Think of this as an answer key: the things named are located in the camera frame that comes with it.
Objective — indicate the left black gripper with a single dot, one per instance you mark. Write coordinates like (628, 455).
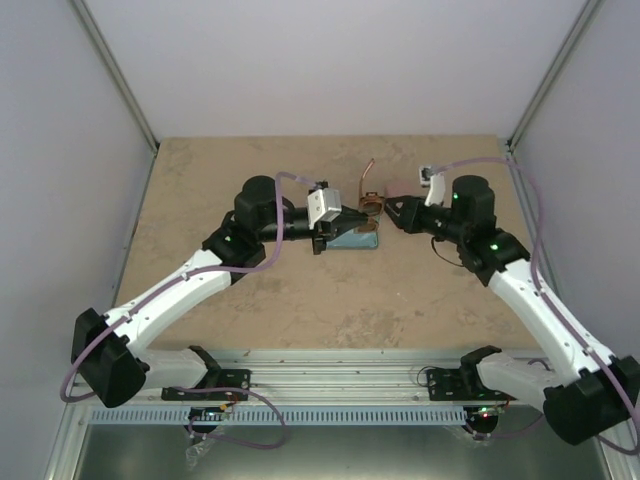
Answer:
(328, 226)

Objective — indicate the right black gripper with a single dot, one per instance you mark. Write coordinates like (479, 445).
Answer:
(409, 215)

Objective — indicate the blue-grey glasses case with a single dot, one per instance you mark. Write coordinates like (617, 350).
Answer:
(355, 240)

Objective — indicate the pink glasses case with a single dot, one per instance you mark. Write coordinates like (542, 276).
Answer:
(398, 189)

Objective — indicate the brown rectangular sunglasses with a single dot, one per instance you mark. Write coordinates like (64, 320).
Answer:
(371, 203)

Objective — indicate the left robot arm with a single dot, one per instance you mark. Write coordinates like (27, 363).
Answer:
(111, 351)

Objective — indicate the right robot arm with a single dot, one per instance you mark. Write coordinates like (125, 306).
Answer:
(588, 389)

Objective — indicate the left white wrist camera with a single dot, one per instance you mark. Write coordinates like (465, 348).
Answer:
(323, 205)

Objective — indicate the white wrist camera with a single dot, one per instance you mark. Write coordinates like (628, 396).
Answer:
(323, 205)
(434, 182)

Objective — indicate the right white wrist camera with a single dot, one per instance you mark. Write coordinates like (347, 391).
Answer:
(434, 182)

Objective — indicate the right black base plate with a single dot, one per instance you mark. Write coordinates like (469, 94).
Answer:
(448, 385)

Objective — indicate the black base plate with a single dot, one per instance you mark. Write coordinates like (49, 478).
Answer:
(448, 385)
(221, 387)

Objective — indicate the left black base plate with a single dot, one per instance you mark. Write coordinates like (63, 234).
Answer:
(221, 387)

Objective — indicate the left corner aluminium post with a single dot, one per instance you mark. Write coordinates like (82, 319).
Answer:
(90, 25)

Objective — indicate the corner aluminium post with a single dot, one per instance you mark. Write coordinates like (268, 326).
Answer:
(586, 16)
(90, 25)

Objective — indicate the right corner aluminium post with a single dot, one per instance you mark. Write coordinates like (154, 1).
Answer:
(586, 16)

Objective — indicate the aluminium rail frame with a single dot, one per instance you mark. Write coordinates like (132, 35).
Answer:
(343, 328)

